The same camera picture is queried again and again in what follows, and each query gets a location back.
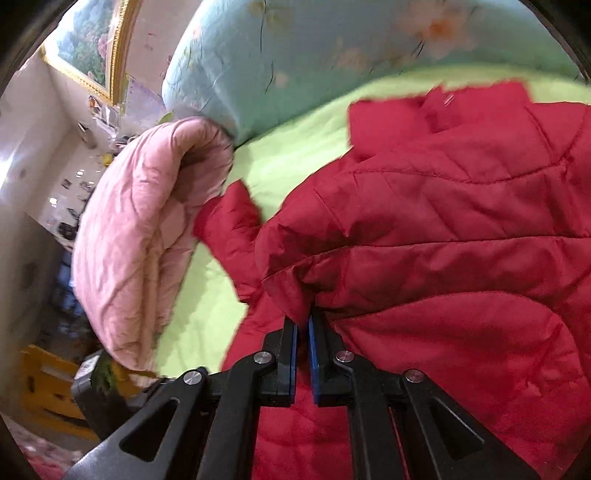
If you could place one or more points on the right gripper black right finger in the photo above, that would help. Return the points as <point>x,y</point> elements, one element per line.
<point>403,425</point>

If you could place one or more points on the gold framed landscape painting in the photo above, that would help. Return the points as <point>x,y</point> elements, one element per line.
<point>90,43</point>

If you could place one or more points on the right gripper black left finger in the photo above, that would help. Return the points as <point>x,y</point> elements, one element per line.
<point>200,425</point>

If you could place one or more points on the red quilted puffer jacket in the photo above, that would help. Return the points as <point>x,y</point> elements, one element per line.
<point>452,237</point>

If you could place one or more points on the teal floral duvet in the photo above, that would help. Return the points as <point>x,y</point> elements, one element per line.
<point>252,65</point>

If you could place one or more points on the pink folded quilt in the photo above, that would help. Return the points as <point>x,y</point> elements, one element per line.
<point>134,241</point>

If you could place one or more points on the white cabinet with clutter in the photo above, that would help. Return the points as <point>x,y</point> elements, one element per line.
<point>56,140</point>

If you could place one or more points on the yellow plastic crate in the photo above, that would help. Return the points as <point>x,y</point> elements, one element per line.
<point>45,392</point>

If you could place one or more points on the light green bed sheet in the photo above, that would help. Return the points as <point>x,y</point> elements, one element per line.
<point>207,312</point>

